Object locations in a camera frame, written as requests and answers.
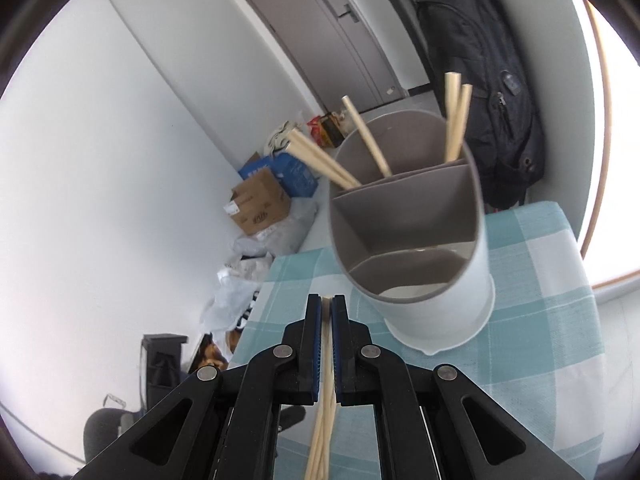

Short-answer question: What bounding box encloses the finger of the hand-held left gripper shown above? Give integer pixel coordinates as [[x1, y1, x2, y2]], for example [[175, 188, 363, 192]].
[[278, 405, 307, 433]]

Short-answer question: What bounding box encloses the grey utensil holder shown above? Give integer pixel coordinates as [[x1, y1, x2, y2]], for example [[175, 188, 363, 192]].
[[327, 110, 496, 353]]

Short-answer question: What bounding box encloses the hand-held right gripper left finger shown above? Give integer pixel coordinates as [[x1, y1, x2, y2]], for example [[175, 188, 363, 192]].
[[70, 294, 325, 480]]

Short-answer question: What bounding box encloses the black backpack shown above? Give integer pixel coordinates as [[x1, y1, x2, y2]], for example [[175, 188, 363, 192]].
[[416, 0, 547, 211]]

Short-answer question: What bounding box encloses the cream cloth bundle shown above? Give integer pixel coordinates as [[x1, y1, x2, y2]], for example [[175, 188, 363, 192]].
[[265, 121, 301, 157]]

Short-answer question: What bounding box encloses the blue printed box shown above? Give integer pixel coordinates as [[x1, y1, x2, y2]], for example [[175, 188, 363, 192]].
[[239, 152, 319, 198]]

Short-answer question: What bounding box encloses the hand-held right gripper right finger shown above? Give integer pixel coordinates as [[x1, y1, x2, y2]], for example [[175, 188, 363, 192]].
[[334, 294, 586, 480]]

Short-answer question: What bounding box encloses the white bag with black print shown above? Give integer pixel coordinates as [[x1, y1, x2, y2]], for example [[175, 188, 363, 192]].
[[200, 239, 276, 347]]

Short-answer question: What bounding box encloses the teal checkered tablecloth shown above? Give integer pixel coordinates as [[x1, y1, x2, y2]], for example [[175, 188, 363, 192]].
[[235, 200, 608, 480]]

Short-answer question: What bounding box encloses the grey door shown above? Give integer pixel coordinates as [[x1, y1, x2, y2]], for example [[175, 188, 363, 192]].
[[232, 0, 408, 113]]

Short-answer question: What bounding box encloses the small brown box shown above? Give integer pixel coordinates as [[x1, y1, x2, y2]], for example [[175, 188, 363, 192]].
[[320, 114, 346, 149]]

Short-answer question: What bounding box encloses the brown cardboard box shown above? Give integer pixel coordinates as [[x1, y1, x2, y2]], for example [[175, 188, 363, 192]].
[[231, 169, 292, 236]]

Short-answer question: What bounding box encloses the wooden chopstick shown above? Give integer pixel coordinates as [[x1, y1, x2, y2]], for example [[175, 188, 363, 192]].
[[284, 139, 353, 191], [304, 296, 331, 480], [444, 72, 462, 164], [316, 296, 336, 480], [342, 95, 393, 179], [451, 83, 473, 163], [292, 129, 362, 186]]

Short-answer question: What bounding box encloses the brown printed bag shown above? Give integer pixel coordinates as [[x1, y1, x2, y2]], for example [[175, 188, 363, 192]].
[[199, 332, 237, 367]]

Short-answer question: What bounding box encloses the red snack packet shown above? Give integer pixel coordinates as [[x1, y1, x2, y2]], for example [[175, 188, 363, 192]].
[[307, 116, 329, 147]]

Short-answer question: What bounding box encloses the grey plastic bag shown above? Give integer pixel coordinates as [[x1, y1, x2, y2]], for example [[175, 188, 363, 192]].
[[260, 197, 321, 253]]

